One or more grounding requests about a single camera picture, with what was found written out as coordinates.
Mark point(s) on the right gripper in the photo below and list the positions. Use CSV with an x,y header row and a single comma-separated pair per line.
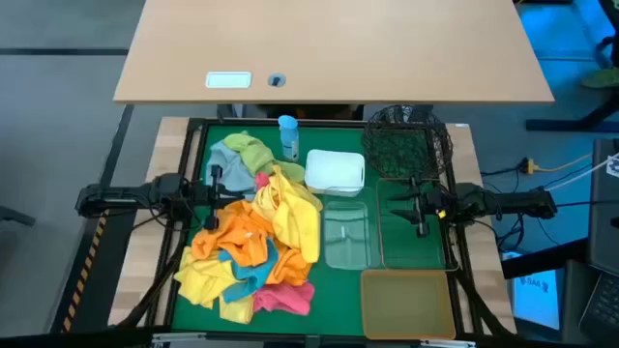
x,y
433,203

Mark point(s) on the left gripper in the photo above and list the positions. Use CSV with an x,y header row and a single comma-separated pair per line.
x,y
214,193

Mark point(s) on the grey microfiber towel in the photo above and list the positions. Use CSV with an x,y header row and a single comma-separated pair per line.
x,y
232,169

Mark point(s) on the pink microfiber towel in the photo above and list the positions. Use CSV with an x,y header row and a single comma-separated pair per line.
x,y
261,181
285,298

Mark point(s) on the green microfiber towel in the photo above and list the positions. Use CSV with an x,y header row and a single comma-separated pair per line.
x,y
239,142
263,159

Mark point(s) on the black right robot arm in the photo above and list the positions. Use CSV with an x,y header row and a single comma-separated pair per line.
x,y
522,203

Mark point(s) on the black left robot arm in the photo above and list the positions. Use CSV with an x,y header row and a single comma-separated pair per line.
x,y
97,198

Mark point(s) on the round black mesh basket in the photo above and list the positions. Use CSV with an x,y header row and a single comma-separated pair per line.
x,y
401,145

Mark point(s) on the clear plastic bin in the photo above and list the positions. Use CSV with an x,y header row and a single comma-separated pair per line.
x,y
345,237

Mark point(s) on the blue spray bottle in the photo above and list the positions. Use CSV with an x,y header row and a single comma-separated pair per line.
x,y
289,140

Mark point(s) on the white plastic basket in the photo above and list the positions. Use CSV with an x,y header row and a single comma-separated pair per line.
x,y
333,171

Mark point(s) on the tan plastic tray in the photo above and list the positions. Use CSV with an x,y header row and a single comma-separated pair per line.
x,y
406,304

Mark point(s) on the white rectangular desk plate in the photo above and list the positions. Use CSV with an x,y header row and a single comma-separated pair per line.
x,y
228,79

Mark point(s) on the green table mat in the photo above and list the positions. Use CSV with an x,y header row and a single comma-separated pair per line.
x,y
333,299

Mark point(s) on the round grey desk grommet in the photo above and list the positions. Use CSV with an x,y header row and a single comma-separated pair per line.
x,y
276,79

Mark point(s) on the yellow plug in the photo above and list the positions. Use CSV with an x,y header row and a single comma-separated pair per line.
x,y
529,166

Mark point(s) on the black beam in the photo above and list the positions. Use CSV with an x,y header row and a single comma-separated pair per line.
x,y
541,261

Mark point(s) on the white box with lettering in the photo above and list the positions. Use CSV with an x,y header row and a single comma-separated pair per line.
x,y
537,299

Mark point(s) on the black desk foot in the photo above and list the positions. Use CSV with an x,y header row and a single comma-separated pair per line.
x,y
556,125

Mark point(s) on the beige wooden desk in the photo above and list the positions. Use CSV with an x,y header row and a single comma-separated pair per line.
x,y
338,43

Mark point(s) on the black yellow hazard strip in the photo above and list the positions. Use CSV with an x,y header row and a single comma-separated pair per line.
x,y
79,285

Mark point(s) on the black computer case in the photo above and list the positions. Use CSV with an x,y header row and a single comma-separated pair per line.
x,y
604,217

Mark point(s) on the black furniture foot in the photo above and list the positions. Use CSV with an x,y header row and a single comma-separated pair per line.
x,y
17,216

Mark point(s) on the black keyboard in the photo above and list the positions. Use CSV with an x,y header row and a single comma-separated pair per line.
x,y
602,309

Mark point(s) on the person's foot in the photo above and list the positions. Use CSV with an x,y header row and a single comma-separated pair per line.
x,y
602,78

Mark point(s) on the silver aluminium rail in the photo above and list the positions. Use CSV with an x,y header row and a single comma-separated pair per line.
x,y
193,338

